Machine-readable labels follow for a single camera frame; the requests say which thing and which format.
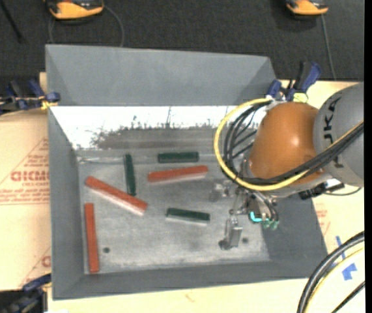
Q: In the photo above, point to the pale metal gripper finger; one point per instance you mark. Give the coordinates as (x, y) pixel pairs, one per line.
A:
(234, 235)
(220, 191)

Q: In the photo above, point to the dark green flat block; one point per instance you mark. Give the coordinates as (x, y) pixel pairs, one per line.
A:
(178, 157)
(129, 174)
(187, 214)

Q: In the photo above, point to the red-brown flat block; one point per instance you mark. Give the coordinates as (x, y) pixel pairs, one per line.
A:
(91, 238)
(177, 173)
(115, 195)

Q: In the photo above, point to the grey metal bin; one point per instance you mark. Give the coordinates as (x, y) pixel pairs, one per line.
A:
(159, 77)

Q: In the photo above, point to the brown cardboard board red print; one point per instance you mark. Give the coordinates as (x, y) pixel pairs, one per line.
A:
(16, 207)

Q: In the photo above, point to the black cylinder on white bracket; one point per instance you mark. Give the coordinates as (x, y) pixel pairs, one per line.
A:
(319, 189)

